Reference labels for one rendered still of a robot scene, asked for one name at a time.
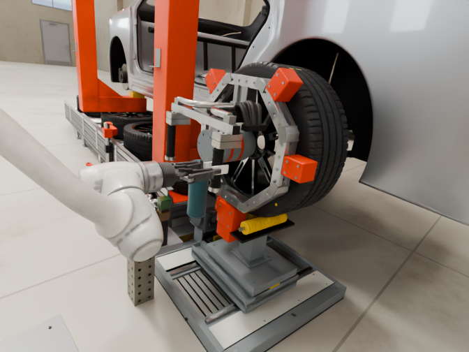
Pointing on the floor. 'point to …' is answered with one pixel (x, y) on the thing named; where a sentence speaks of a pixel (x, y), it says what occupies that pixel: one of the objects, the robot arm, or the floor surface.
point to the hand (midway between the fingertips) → (216, 167)
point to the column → (141, 281)
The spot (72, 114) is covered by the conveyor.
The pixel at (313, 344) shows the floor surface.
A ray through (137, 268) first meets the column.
